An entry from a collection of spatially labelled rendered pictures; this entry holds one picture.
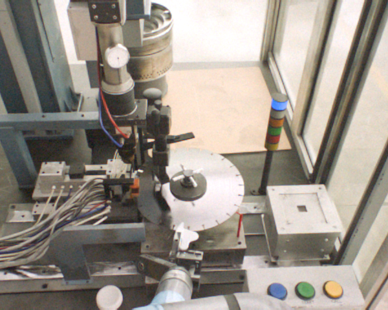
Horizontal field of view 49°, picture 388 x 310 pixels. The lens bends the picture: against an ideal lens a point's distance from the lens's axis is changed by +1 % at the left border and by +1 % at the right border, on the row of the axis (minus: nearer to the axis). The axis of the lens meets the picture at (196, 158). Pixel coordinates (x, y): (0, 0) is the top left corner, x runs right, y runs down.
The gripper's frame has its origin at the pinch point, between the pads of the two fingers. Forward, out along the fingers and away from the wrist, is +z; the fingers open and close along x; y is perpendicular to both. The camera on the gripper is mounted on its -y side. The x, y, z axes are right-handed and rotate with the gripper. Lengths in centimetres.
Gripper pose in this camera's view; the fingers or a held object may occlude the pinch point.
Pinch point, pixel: (178, 248)
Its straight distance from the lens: 117.9
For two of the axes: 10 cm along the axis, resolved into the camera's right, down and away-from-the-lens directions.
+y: 9.9, 0.9, -0.7
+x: 0.7, -9.8, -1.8
